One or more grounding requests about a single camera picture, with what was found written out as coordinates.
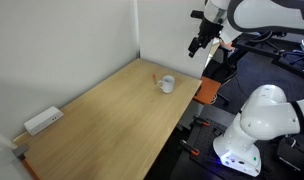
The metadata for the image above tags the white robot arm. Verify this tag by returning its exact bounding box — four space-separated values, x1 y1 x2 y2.
189 0 304 177

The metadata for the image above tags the black orange clamp far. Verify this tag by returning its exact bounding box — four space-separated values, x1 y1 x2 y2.
193 115 210 126

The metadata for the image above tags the black orange clamp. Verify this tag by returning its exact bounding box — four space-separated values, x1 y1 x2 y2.
193 115 210 126
180 139 200 156

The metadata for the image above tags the white power strip box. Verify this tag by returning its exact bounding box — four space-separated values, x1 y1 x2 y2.
24 106 64 136

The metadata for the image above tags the white ceramic mug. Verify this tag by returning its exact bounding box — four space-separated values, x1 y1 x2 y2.
157 75 175 94

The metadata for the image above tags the black orange clamp near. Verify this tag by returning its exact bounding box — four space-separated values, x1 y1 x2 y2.
180 139 200 156

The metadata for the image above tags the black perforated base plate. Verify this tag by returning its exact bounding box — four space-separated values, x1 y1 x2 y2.
192 116 304 180

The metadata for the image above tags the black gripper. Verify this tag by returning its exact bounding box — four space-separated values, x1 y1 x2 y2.
188 10 223 58

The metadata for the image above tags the grey table clamp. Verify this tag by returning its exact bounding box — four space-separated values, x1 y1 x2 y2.
13 144 29 160

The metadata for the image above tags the orange chair seat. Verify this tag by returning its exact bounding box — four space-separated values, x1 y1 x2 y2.
193 76 221 104

